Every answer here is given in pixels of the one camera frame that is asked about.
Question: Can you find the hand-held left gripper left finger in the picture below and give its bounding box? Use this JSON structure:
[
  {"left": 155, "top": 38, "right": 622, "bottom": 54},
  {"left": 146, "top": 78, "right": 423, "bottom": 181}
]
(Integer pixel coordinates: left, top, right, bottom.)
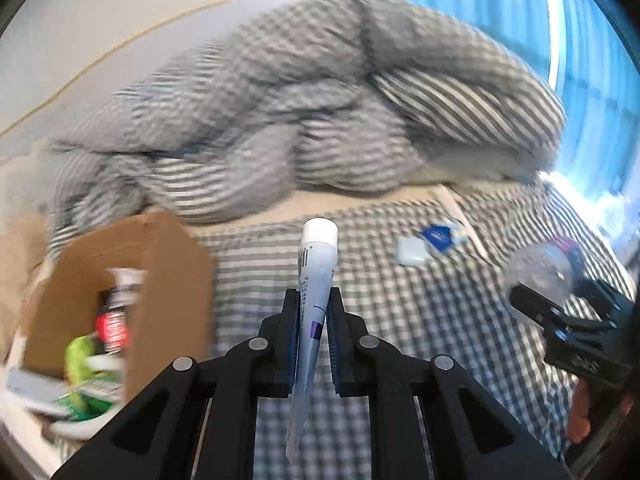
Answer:
[{"left": 50, "top": 288, "right": 302, "bottom": 480}]

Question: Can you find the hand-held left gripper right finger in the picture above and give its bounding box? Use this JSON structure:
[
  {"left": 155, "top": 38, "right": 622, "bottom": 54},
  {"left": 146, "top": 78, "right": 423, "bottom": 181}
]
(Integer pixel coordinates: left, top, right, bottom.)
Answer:
[{"left": 324, "top": 287, "right": 571, "bottom": 480}]

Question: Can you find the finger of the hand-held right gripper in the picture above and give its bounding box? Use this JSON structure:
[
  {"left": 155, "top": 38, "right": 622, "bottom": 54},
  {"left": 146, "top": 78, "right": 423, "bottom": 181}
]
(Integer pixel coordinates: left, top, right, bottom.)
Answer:
[
  {"left": 509, "top": 282, "right": 567, "bottom": 329},
  {"left": 574, "top": 278, "right": 632, "bottom": 322}
]

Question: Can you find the clear plastic bottle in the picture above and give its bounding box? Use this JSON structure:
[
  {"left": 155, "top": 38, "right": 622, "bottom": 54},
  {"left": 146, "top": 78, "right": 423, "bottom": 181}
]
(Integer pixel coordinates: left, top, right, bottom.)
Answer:
[{"left": 502, "top": 239, "right": 587, "bottom": 307}]

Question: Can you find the white toothpaste tube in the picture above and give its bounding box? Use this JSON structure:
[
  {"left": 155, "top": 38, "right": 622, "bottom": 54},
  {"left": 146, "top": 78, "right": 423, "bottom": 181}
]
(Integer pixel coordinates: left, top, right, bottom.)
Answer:
[{"left": 284, "top": 217, "right": 339, "bottom": 467}]

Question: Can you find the brown cardboard box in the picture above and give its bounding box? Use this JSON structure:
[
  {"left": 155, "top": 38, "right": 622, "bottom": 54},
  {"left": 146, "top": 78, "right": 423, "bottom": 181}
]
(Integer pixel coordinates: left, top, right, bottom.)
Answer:
[{"left": 19, "top": 210, "right": 217, "bottom": 403}]

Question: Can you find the person's right hand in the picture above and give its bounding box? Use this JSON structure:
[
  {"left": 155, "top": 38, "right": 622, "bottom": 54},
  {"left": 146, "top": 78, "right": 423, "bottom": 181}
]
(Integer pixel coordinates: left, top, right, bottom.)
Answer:
[{"left": 566, "top": 376, "right": 603, "bottom": 445}]

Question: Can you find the grey checked bed sheet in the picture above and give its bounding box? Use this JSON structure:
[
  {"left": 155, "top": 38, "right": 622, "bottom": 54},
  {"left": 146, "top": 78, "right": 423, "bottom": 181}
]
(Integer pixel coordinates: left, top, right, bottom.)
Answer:
[{"left": 47, "top": 180, "right": 638, "bottom": 480}]

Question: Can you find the blue and white sachet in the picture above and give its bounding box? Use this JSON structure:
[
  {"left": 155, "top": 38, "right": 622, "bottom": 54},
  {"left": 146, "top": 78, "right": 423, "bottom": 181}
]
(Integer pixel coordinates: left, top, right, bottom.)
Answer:
[{"left": 419, "top": 220, "right": 472, "bottom": 257}]

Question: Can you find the red label tube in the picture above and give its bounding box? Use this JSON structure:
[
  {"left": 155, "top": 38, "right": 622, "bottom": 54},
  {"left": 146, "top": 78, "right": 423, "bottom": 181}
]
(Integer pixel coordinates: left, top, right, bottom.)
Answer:
[{"left": 94, "top": 267, "right": 149, "bottom": 357}]

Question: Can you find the light green snack packet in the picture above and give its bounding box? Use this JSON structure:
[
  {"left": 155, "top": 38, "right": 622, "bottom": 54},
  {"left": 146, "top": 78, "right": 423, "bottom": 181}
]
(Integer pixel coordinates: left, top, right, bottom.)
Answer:
[{"left": 64, "top": 334, "right": 126, "bottom": 411}]

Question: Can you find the blue window curtain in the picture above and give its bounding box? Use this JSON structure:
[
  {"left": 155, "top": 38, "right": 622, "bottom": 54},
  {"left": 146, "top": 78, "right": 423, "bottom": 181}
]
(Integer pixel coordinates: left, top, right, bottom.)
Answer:
[{"left": 389, "top": 0, "right": 640, "bottom": 256}]

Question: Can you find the grey striped duvet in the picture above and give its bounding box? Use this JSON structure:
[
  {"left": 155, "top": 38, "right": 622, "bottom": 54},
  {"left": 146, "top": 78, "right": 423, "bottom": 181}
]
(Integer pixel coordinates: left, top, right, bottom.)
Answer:
[{"left": 47, "top": 0, "right": 568, "bottom": 226}]

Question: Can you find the beige pillow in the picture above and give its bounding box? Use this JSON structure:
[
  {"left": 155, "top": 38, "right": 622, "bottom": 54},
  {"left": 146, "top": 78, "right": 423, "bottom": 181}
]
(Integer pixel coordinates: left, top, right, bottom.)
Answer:
[{"left": 0, "top": 210, "right": 53, "bottom": 361}]

